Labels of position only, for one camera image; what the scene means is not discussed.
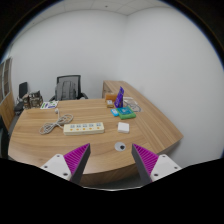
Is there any clear plastic bag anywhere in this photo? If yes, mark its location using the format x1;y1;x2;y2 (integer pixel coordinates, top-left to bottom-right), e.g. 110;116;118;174
123;96;143;113

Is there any grey backpack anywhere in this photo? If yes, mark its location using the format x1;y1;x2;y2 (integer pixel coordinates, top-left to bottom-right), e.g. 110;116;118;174
54;80;78;101

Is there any white green leaflet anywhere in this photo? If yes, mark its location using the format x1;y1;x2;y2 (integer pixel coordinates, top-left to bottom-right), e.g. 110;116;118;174
39;100;59;110

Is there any brown cardboard box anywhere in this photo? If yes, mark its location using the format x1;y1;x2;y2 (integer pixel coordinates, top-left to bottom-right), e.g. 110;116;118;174
105;92;118;102

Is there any white coiled cable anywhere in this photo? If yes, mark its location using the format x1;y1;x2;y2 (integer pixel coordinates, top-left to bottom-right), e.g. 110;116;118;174
38;107;74;136

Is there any cream power strip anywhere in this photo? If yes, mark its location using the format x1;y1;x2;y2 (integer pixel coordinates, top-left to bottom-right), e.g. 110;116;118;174
63;121;106;136

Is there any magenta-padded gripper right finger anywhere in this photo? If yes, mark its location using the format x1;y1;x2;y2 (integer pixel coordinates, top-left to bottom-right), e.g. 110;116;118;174
131;143;183;186

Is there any purple standing pouch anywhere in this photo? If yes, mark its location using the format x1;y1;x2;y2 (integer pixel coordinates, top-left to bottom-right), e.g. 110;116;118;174
114;86;125;109

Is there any wooden shelf cabinet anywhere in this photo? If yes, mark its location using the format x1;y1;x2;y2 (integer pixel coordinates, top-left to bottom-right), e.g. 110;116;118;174
0;56;16;133

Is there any white charger block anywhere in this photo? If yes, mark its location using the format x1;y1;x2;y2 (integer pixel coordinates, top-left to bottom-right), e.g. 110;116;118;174
117;121;131;135

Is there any black mesh office chair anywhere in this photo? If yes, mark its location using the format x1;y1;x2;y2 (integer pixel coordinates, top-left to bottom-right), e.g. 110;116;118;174
49;74;89;102

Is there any green folded cloth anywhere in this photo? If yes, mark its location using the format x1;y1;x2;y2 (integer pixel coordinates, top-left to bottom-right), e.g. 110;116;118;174
116;106;137;121

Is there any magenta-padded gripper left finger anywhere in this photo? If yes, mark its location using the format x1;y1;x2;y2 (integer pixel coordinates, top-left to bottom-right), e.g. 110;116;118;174
39;142;92;185

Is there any black boxes stack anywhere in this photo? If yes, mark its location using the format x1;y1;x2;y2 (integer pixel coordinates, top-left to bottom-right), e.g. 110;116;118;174
22;90;44;110

